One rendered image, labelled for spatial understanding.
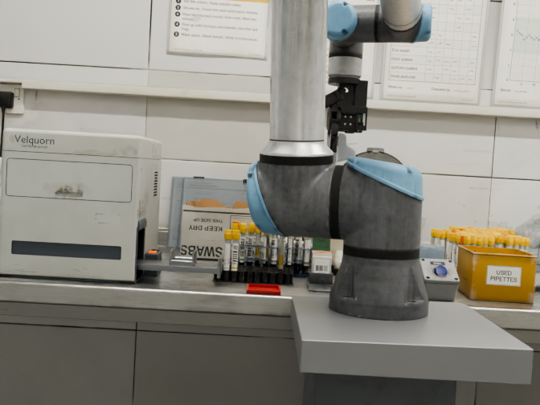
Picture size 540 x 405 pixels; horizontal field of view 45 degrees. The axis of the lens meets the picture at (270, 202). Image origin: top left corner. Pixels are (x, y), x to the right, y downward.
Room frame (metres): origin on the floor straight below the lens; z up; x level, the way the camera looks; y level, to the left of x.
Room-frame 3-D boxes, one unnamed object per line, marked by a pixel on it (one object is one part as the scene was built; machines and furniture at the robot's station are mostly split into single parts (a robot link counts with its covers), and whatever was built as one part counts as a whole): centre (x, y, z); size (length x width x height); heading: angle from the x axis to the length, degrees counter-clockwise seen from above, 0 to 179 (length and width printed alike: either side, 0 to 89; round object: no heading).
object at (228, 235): (1.43, 0.03, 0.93); 0.17 x 0.09 x 0.11; 91
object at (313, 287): (1.38, -0.12, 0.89); 0.09 x 0.05 x 0.04; 179
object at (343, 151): (1.43, -0.15, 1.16); 0.06 x 0.03 x 0.09; 91
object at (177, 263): (1.34, 0.20, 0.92); 0.21 x 0.07 x 0.05; 91
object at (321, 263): (1.38, -0.12, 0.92); 0.05 x 0.04 x 0.06; 179
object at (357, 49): (1.45, -0.15, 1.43); 0.09 x 0.08 x 0.11; 166
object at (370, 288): (0.99, -0.18, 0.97); 0.15 x 0.15 x 0.10
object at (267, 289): (1.31, 0.00, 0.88); 0.07 x 0.07 x 0.01; 1
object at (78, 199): (1.43, 0.39, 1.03); 0.31 x 0.27 x 0.30; 91
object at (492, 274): (1.40, -0.49, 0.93); 0.13 x 0.13 x 0.10; 88
